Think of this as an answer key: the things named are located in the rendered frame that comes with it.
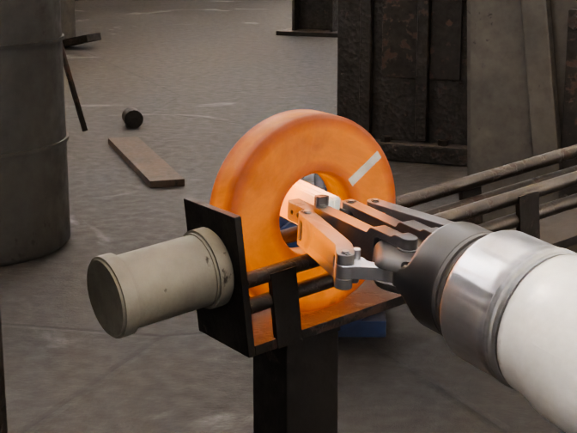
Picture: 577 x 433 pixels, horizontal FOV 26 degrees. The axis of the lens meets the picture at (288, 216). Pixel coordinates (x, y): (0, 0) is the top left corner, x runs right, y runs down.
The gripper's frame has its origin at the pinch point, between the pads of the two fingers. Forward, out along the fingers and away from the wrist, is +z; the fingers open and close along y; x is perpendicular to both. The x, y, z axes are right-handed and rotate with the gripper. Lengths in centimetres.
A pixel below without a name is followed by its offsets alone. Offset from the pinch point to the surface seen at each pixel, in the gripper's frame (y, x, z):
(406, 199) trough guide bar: 12.3, -2.0, 2.6
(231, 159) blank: -6.1, 4.0, 1.1
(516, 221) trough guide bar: 18.9, -2.9, -3.7
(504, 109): 167, -41, 151
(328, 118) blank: 1.0, 6.9, -0.9
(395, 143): 237, -88, 277
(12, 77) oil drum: 67, -40, 228
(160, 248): -12.7, -1.4, -0.5
